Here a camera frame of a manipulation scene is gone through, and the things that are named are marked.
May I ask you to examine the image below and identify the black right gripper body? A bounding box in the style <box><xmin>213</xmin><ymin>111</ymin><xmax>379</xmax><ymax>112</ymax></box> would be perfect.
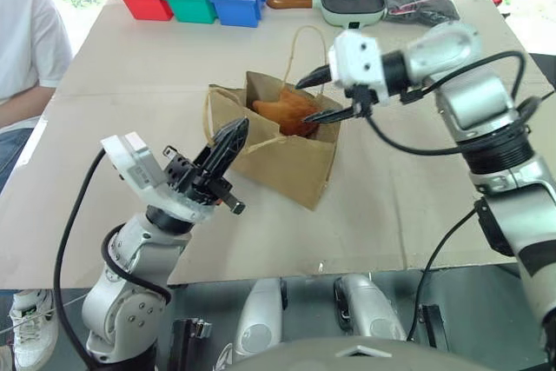
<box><xmin>344</xmin><ymin>83</ymin><xmax>379</xmax><ymax>118</ymax></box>

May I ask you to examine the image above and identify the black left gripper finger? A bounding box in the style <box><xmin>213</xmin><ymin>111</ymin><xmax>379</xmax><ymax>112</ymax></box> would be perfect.
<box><xmin>193</xmin><ymin>117</ymin><xmax>245</xmax><ymax>177</ymax></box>
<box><xmin>208</xmin><ymin>120</ymin><xmax>251</xmax><ymax>179</ymax></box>

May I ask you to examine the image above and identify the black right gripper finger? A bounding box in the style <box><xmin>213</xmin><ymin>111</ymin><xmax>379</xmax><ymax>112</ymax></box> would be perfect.
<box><xmin>295</xmin><ymin>63</ymin><xmax>334</xmax><ymax>90</ymax></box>
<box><xmin>301</xmin><ymin>103</ymin><xmax>362</xmax><ymax>126</ymax></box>

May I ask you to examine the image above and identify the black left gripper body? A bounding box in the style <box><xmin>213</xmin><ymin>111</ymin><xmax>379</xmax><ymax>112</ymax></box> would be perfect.
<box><xmin>163</xmin><ymin>147</ymin><xmax>248</xmax><ymax>215</ymax></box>

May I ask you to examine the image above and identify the orange plush toy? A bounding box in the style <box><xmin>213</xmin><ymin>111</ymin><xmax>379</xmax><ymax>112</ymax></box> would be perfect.
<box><xmin>251</xmin><ymin>88</ymin><xmax>323</xmax><ymax>138</ymax></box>

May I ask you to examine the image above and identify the brown paper bag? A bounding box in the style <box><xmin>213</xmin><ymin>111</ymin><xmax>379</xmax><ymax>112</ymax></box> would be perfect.
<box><xmin>202</xmin><ymin>24</ymin><xmax>342</xmax><ymax>212</ymax></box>

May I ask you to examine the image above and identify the brown cardboard table cover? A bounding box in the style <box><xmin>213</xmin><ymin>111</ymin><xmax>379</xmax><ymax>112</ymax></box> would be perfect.
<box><xmin>0</xmin><ymin>0</ymin><xmax>556</xmax><ymax>290</ymax></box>

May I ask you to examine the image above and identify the pale green electric frying pan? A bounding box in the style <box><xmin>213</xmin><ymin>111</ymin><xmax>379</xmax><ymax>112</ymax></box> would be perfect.
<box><xmin>265</xmin><ymin>0</ymin><xmax>389</xmax><ymax>30</ymax></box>

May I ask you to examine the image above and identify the dark crumpled cloth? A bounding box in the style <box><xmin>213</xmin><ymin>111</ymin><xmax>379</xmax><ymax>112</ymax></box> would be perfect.
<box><xmin>381</xmin><ymin>0</ymin><xmax>462</xmax><ymax>25</ymax></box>

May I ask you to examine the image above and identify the silver left robot leg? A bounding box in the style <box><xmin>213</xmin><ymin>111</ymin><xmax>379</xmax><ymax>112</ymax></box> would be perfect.
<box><xmin>233</xmin><ymin>276</ymin><xmax>288</xmax><ymax>364</ymax></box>

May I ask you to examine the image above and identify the silver robot leg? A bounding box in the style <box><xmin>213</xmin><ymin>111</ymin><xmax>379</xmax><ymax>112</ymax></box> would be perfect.
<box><xmin>333</xmin><ymin>274</ymin><xmax>408</xmax><ymax>343</ymax></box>
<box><xmin>233</xmin><ymin>276</ymin><xmax>288</xmax><ymax>364</ymax></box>

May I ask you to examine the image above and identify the silver right robot leg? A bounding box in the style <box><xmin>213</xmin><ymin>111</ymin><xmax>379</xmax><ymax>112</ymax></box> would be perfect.
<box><xmin>333</xmin><ymin>274</ymin><xmax>408</xmax><ymax>343</ymax></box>

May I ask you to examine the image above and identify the person in white shirt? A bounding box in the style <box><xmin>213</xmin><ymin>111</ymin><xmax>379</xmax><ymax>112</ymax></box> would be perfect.
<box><xmin>0</xmin><ymin>0</ymin><xmax>74</xmax><ymax>195</ymax></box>

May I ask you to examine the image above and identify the white sneaker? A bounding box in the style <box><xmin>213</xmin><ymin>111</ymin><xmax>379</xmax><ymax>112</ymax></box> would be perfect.
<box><xmin>8</xmin><ymin>288</ymin><xmax>60</xmax><ymax>371</ymax></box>

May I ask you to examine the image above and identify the grey robot torso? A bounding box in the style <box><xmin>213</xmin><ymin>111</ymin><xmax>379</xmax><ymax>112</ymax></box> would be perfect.
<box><xmin>215</xmin><ymin>337</ymin><xmax>549</xmax><ymax>371</ymax></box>

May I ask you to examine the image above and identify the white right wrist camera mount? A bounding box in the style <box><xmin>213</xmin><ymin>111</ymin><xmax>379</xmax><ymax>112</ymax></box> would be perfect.
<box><xmin>328</xmin><ymin>30</ymin><xmax>393</xmax><ymax>107</ymax></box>

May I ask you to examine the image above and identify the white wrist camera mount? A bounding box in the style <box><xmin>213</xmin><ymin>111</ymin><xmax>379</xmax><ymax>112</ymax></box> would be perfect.
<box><xmin>328</xmin><ymin>30</ymin><xmax>393</xmax><ymax>107</ymax></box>
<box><xmin>100</xmin><ymin>130</ymin><xmax>216</xmax><ymax>222</ymax></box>

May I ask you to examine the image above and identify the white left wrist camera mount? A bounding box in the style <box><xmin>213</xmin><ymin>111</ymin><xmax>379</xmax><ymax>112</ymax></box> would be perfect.
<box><xmin>100</xmin><ymin>130</ymin><xmax>216</xmax><ymax>222</ymax></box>

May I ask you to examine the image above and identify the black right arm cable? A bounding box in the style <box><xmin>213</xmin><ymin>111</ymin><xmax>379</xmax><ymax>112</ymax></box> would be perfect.
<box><xmin>363</xmin><ymin>50</ymin><xmax>556</xmax><ymax>157</ymax></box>

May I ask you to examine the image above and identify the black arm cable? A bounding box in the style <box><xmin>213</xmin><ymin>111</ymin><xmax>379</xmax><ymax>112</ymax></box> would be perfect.
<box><xmin>363</xmin><ymin>50</ymin><xmax>556</xmax><ymax>157</ymax></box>
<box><xmin>52</xmin><ymin>149</ymin><xmax>108</xmax><ymax>368</ymax></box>

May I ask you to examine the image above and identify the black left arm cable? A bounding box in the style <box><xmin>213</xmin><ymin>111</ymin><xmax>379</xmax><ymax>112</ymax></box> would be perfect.
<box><xmin>52</xmin><ymin>149</ymin><xmax>108</xmax><ymax>368</ymax></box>

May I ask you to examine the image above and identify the black left hip bracket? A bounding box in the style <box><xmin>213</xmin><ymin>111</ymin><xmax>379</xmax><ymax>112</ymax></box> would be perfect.
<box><xmin>170</xmin><ymin>317</ymin><xmax>213</xmax><ymax>371</ymax></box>

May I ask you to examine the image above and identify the black hip bracket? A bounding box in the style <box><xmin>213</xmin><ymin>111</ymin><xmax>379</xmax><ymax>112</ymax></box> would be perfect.
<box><xmin>418</xmin><ymin>302</ymin><xmax>450</xmax><ymax>351</ymax></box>
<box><xmin>170</xmin><ymin>317</ymin><xmax>213</xmax><ymax>371</ymax></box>

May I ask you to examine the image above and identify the black robot body cable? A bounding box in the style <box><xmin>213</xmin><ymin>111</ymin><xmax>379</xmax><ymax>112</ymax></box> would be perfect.
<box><xmin>405</xmin><ymin>207</ymin><xmax>480</xmax><ymax>344</ymax></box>

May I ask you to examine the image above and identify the black right hip bracket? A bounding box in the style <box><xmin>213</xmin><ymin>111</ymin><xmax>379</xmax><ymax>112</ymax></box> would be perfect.
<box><xmin>418</xmin><ymin>302</ymin><xmax>450</xmax><ymax>351</ymax></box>

